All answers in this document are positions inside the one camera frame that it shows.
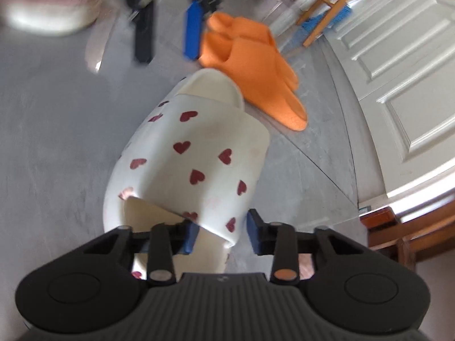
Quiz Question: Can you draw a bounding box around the wooden chair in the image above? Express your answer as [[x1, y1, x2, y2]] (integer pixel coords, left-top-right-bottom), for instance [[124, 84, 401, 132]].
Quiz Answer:
[[227, 0, 360, 47]]

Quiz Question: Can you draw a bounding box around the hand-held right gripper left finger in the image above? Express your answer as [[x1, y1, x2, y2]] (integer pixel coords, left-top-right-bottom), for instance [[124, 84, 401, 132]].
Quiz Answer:
[[82, 219, 200, 287]]

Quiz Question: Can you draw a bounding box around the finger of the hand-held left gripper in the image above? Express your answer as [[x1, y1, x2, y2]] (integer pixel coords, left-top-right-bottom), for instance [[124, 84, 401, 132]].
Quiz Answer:
[[182, 0, 222, 61], [133, 0, 156, 65]]

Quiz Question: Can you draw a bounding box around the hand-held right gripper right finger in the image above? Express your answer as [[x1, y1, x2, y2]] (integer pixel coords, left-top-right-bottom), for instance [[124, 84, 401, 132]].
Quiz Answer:
[[246, 208, 359, 287]]

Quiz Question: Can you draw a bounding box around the white panelled door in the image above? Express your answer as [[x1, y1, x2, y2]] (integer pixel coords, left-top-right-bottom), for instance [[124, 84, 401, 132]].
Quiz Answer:
[[322, 0, 455, 204]]

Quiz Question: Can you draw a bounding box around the wooden shoe rack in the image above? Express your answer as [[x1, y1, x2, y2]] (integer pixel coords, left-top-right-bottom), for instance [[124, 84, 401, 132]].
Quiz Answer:
[[358, 188, 455, 273]]

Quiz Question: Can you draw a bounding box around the blue broom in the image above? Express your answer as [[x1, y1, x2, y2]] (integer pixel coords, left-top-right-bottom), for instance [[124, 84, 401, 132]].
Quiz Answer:
[[301, 6, 353, 39]]

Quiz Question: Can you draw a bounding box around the orange slipper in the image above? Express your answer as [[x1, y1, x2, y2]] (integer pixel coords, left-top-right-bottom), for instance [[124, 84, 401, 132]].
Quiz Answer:
[[199, 33, 308, 132], [206, 12, 300, 88]]

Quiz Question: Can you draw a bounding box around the white slipper with red hearts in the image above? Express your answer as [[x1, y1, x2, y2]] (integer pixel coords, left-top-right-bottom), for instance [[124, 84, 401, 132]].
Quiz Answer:
[[102, 68, 271, 281], [0, 0, 104, 37]]

